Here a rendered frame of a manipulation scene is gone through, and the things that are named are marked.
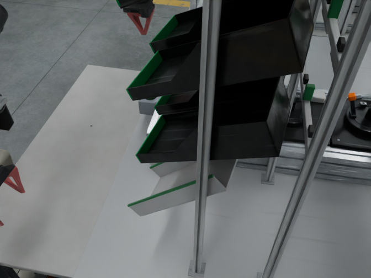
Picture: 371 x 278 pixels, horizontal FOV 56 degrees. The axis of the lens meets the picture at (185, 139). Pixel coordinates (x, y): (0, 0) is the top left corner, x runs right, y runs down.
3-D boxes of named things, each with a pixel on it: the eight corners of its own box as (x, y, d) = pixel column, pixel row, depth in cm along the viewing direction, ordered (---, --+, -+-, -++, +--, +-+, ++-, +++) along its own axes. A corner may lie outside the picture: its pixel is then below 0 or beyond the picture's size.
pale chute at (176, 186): (140, 217, 85) (126, 206, 83) (162, 177, 94) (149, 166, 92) (226, 191, 66) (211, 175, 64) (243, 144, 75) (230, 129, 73)
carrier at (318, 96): (248, 138, 109) (254, 106, 101) (252, 91, 126) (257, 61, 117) (329, 148, 106) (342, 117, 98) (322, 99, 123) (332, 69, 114)
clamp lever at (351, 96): (350, 116, 110) (348, 96, 105) (349, 111, 111) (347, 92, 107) (362, 113, 109) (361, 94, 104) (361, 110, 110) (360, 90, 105)
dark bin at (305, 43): (132, 101, 59) (110, 63, 55) (163, 61, 68) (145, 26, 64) (302, 73, 45) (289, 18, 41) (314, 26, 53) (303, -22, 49)
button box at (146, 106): (139, 114, 125) (137, 100, 120) (153, 80, 139) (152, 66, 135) (158, 116, 124) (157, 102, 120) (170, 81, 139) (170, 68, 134)
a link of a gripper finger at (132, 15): (159, 26, 102) (157, -6, 95) (153, 39, 97) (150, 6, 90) (137, 25, 103) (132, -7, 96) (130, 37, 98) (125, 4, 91)
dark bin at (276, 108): (140, 164, 71) (122, 135, 67) (165, 122, 79) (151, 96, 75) (279, 157, 56) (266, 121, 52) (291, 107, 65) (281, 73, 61)
